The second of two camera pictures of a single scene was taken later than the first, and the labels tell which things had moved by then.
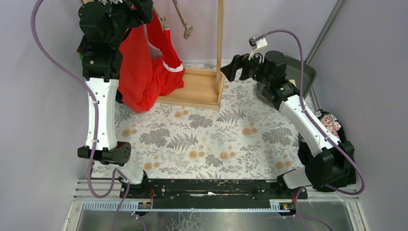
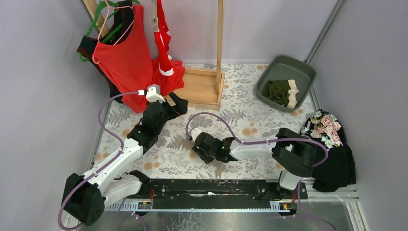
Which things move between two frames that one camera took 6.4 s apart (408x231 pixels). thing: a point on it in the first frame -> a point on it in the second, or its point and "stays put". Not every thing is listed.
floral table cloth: x=244 y=138 stays put
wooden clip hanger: x=162 y=20 -> x=154 y=19
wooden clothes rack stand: x=203 y=88 stays put
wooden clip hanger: x=188 y=30 -> x=188 y=146
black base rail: x=211 y=194 stays put
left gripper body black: x=140 y=11 -> x=173 y=104
